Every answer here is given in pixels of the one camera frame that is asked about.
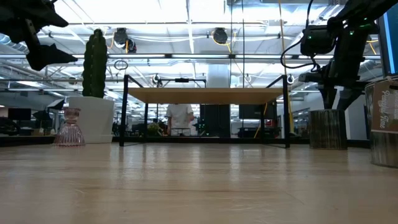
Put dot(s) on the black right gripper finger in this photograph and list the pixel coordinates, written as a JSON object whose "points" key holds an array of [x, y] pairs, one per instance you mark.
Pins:
{"points": [[328, 98], [351, 99]]}

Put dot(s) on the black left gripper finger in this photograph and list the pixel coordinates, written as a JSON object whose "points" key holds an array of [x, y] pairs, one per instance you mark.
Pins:
{"points": [[49, 59], [43, 12]]}

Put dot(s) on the ribbed silver candle holder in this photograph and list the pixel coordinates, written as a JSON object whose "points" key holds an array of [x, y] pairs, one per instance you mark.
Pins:
{"points": [[328, 130], [382, 149]]}

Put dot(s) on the pink ribbed glass candle holder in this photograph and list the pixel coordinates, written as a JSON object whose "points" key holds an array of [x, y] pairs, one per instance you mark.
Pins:
{"points": [[69, 133]]}

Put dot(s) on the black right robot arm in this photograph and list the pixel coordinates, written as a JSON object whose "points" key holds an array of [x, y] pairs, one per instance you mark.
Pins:
{"points": [[367, 9]]}

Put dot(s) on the computer monitor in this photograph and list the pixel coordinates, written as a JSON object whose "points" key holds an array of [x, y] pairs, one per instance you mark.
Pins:
{"points": [[390, 43]]}

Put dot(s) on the green cactus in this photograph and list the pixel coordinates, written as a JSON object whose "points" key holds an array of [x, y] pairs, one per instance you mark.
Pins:
{"points": [[94, 62]]}

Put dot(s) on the dark background monitor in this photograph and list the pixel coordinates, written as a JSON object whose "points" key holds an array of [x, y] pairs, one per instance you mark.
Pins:
{"points": [[19, 114]]}

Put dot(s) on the white planter pot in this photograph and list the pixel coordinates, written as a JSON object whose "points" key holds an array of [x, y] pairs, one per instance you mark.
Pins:
{"points": [[93, 121]]}

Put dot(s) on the black background cabinet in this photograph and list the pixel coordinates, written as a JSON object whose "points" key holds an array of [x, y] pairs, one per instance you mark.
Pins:
{"points": [[215, 120]]}

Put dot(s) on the person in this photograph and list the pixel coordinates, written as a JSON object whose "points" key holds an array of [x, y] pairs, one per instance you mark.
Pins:
{"points": [[178, 116]]}

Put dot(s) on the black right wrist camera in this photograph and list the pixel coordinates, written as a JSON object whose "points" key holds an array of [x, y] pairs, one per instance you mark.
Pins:
{"points": [[317, 40]]}

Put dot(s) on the wooden shelf with black frame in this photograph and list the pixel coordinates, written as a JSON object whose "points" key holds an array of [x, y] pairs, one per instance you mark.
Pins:
{"points": [[205, 96]]}

